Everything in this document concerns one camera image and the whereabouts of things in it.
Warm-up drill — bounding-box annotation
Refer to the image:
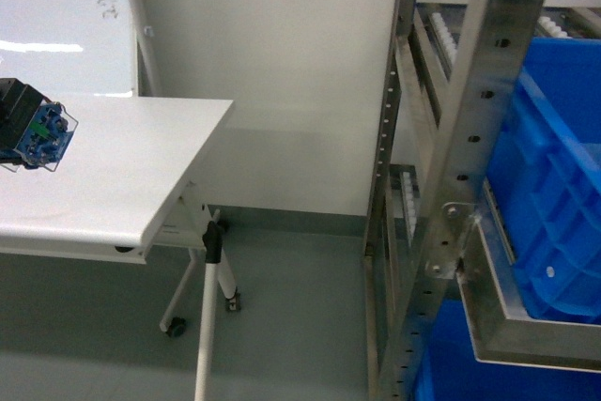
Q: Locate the white folding table frame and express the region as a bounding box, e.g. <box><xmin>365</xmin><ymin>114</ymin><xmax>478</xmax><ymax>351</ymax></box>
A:
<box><xmin>115</xmin><ymin>179</ymin><xmax>243</xmax><ymax>339</ymax></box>

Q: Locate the white whiteboard panel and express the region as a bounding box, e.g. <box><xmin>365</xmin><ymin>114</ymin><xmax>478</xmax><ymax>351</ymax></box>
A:
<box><xmin>1</xmin><ymin>0</ymin><xmax>162</xmax><ymax>98</ymax></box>

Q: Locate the yellow mushroom push button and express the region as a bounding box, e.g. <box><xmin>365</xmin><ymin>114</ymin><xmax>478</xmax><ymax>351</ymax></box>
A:
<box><xmin>1</xmin><ymin>78</ymin><xmax>78</xmax><ymax>172</ymax></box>

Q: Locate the blue plastic crate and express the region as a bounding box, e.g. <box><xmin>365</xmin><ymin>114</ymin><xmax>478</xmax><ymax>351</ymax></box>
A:
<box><xmin>487</xmin><ymin>38</ymin><xmax>600</xmax><ymax>324</ymax></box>
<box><xmin>413</xmin><ymin>301</ymin><xmax>600</xmax><ymax>401</ymax></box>

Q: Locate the steel flow rack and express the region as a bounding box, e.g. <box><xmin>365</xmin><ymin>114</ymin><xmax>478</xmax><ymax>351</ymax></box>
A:
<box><xmin>365</xmin><ymin>0</ymin><xmax>600</xmax><ymax>400</ymax></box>

